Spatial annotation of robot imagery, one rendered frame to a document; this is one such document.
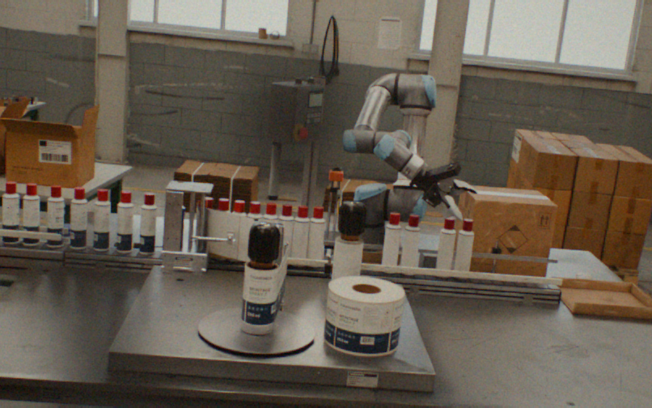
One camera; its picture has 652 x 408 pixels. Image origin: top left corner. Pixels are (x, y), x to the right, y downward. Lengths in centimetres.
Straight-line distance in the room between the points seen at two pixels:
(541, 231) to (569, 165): 287
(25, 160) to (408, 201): 195
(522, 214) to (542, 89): 512
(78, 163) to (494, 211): 201
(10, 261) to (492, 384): 157
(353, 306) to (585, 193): 401
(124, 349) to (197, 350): 18
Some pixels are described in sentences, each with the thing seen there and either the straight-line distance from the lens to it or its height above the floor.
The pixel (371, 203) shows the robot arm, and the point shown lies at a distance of 300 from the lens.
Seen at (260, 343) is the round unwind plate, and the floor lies 89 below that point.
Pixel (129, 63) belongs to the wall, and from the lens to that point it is 847.
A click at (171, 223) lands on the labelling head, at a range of 262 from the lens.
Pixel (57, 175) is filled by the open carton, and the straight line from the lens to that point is 411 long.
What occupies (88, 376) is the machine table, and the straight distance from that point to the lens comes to 209.
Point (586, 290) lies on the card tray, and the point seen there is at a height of 83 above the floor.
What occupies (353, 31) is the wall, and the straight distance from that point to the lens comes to 801.
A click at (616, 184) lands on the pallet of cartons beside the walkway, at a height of 73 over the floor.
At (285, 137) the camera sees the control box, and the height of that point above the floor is 131.
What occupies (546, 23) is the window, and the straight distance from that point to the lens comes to 817.
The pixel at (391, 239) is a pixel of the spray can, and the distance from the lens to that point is 276.
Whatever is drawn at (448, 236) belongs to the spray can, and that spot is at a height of 103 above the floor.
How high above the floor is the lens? 174
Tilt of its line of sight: 14 degrees down
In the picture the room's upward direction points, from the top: 6 degrees clockwise
